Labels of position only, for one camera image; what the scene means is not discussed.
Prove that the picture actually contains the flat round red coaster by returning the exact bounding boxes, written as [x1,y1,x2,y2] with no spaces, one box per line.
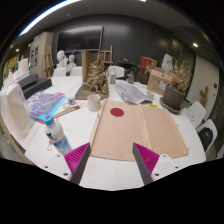
[109,107,125,118]

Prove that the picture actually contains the red box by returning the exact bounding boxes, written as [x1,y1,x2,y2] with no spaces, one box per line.
[138,55,158,70]

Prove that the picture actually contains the brown cardboard box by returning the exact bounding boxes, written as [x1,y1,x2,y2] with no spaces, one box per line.
[146,66,176,97]

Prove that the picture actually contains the large black wall screen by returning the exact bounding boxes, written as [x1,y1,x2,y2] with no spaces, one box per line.
[56,26,104,54]

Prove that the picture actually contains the dark pot with dried plant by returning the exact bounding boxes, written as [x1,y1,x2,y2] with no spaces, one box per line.
[159,59,194,114]

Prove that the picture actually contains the wooden easel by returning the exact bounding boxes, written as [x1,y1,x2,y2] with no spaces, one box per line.
[43,44,56,78]
[98,44,114,66]

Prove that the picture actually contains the grey printed newspaper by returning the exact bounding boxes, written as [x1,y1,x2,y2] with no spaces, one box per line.
[114,81,154,105]

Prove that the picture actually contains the dark spray bottle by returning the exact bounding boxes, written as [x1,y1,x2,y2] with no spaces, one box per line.
[127,71,136,84]

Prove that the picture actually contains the wooden wall figure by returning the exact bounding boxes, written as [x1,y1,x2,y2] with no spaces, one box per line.
[199,86,210,108]

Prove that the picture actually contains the white plaster bust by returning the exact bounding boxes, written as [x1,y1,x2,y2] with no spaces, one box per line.
[55,49,69,69]
[66,54,78,73]

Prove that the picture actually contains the plastic-wrapped white canvas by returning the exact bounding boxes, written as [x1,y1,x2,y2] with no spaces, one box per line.
[0,82,36,139]

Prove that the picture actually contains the black backpack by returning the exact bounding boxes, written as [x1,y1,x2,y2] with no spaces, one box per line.
[197,126,214,152]

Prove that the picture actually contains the packaged paint brush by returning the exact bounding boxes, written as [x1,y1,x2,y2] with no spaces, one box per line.
[53,105,82,119]

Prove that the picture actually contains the white drink bottle blue cap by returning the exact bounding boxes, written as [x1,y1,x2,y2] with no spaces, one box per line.
[43,114,73,156]

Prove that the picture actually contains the white chair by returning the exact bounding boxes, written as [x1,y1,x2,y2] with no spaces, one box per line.
[181,100,207,129]
[51,67,67,78]
[107,65,125,79]
[69,65,83,77]
[195,118,218,154]

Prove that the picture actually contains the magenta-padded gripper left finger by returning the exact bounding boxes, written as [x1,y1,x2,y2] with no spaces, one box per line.
[42,142,92,186]

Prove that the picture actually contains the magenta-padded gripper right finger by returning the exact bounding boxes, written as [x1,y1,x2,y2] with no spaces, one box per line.
[132,142,183,186]

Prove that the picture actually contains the black flat box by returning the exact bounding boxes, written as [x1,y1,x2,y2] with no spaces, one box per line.
[21,77,53,100]
[17,73,39,90]

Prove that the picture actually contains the long ceiling light panel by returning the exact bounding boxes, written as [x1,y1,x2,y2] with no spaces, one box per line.
[18,0,83,37]

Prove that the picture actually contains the beige wooden drawing board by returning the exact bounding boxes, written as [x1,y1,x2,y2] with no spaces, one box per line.
[89,98,190,162]

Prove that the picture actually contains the white spray bottle green label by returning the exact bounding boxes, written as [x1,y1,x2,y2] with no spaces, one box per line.
[109,65,118,85]

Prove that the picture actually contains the white ceramic mug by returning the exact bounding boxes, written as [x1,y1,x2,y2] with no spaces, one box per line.
[86,93,102,112]

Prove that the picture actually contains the white cabinet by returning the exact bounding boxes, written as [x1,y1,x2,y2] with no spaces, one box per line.
[29,31,55,78]

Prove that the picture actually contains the golden relief sculpture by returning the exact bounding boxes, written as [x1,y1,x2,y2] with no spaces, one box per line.
[74,49,110,100]

